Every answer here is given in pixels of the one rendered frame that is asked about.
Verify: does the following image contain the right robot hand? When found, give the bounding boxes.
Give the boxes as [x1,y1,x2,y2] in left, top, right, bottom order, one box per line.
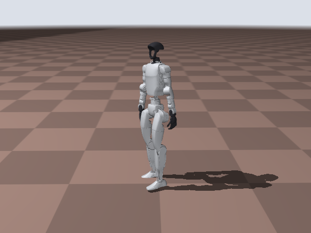
[139,105,144,119]

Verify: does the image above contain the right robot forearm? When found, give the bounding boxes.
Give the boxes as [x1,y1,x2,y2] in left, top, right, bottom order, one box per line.
[138,90,147,109]

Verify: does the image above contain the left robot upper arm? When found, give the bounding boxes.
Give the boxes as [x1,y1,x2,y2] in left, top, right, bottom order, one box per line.
[159,65,172,95]

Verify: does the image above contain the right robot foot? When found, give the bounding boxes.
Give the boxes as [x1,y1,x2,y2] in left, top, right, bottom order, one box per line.
[142,171,156,178]

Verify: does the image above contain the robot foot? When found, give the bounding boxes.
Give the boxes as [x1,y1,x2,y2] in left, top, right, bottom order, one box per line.
[146,179,167,190]
[142,171,156,178]

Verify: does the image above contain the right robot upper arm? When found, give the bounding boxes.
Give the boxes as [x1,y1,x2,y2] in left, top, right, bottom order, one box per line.
[139,65,146,92]

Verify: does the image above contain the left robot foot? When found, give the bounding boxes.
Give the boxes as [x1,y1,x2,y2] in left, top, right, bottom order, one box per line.
[146,179,167,190]

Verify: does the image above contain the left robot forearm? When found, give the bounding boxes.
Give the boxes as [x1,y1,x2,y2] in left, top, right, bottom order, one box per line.
[166,87,176,114]

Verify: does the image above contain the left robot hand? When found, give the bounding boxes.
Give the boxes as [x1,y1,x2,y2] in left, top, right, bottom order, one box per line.
[167,110,177,130]

